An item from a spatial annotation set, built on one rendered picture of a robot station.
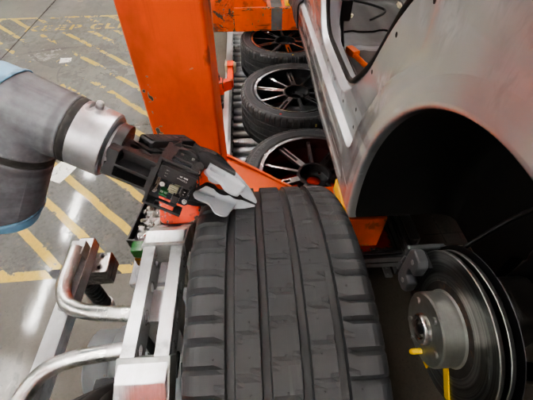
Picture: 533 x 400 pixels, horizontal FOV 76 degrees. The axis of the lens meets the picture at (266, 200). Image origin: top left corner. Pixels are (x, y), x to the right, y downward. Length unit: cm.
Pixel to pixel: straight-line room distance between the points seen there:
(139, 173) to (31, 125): 13
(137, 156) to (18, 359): 157
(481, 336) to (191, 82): 74
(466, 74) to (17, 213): 62
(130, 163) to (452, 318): 63
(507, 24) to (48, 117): 53
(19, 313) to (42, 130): 163
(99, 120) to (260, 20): 238
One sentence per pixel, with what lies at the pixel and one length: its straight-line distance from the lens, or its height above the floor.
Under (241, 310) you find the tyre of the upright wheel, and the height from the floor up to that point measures 118.
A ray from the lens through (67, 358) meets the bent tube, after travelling 65.
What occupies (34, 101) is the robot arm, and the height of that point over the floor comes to 134.
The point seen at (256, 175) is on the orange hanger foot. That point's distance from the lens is 111.
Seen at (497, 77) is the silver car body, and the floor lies 136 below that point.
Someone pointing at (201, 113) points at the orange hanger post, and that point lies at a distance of 84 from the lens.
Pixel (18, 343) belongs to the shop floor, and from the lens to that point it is 199.
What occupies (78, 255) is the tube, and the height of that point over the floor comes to 100.
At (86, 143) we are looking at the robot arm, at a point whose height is 130.
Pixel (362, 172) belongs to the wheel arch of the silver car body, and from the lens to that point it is 96.
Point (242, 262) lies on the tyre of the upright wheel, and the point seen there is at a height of 118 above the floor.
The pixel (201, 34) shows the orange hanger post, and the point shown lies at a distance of 75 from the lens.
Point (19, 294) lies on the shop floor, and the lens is 213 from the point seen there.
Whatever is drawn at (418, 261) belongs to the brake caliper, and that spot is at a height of 91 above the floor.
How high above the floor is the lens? 156
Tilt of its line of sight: 48 degrees down
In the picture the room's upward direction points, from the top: straight up
